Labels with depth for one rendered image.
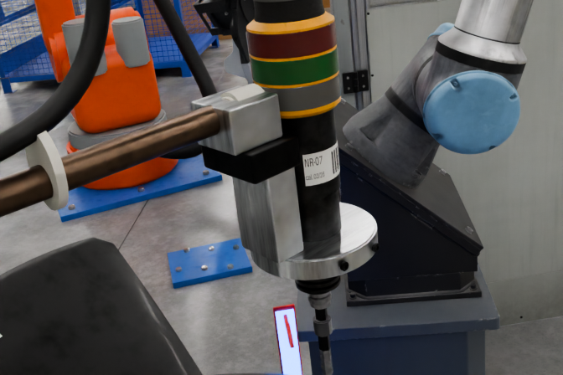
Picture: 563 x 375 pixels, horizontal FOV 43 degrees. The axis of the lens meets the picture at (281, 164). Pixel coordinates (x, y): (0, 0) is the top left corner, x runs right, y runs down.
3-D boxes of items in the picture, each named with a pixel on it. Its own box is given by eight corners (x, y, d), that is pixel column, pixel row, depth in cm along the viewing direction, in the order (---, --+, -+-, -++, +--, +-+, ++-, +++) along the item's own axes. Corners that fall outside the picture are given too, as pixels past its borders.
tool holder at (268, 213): (284, 315, 34) (259, 118, 30) (196, 269, 39) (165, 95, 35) (405, 240, 39) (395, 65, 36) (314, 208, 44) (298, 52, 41)
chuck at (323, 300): (320, 314, 40) (316, 276, 39) (303, 305, 41) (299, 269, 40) (337, 303, 41) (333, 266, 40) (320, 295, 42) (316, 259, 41)
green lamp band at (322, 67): (293, 90, 33) (291, 65, 33) (235, 79, 36) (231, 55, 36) (357, 67, 36) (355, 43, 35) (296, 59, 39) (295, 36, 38)
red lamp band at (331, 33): (291, 63, 33) (287, 37, 32) (231, 53, 36) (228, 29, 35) (355, 42, 35) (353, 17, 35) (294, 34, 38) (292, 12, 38)
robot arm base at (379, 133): (339, 115, 120) (377, 68, 116) (410, 164, 123) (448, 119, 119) (345, 147, 106) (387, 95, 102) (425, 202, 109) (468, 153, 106)
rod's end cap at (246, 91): (238, 96, 32) (271, 84, 34) (211, 90, 34) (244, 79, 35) (244, 138, 33) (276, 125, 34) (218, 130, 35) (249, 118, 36)
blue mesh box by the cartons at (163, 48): (103, 83, 686) (80, -22, 649) (143, 51, 801) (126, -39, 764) (191, 76, 671) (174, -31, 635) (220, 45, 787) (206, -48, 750)
